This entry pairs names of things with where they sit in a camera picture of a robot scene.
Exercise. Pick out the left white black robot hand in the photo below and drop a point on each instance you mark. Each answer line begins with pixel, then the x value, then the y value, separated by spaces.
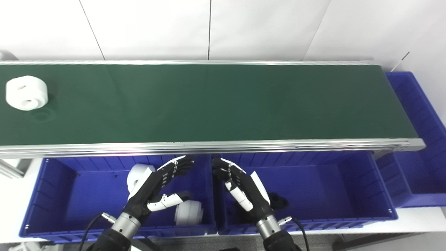
pixel 146 195

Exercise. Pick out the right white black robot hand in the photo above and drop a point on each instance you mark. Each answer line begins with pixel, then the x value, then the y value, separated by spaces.
pixel 245 190

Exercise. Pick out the white plastic part with holes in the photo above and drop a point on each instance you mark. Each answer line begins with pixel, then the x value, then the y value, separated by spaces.
pixel 26 92

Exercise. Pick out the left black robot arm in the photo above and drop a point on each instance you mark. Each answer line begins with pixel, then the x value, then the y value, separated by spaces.
pixel 115 237

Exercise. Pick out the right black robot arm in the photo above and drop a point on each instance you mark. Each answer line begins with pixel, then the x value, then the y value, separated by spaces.
pixel 278 240

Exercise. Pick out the black plastic part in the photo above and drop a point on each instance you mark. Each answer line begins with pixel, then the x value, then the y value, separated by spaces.
pixel 279 201

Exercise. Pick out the blue plastic bin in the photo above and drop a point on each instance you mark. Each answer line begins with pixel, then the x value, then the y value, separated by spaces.
pixel 418 167
pixel 90 198
pixel 324 191

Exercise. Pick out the green conveyor belt aluminium frame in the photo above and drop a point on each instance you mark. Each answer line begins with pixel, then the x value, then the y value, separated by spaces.
pixel 216 104

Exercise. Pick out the aluminium conveyor support frame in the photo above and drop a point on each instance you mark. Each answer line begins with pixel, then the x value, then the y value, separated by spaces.
pixel 12 167

